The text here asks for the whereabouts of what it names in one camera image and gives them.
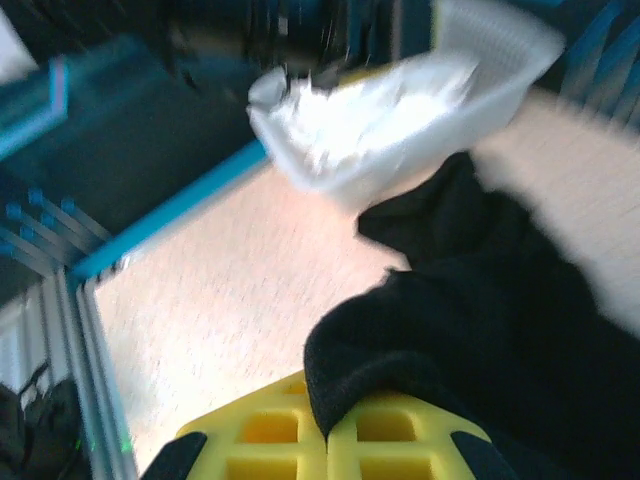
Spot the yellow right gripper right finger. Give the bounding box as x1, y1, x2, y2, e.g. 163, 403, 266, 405
327, 390, 514, 480

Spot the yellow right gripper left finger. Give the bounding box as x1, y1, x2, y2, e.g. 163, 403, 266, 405
143, 370, 330, 480

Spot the black t-shirt with floral print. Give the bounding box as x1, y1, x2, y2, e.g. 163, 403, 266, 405
303, 152, 640, 480

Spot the crumpled white cloth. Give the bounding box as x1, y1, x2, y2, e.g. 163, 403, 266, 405
249, 64, 481, 174

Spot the white perforated plastic basket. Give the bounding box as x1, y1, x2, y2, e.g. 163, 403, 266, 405
247, 0, 566, 209

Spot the aluminium mounting rail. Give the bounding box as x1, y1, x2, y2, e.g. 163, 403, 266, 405
39, 268, 142, 480

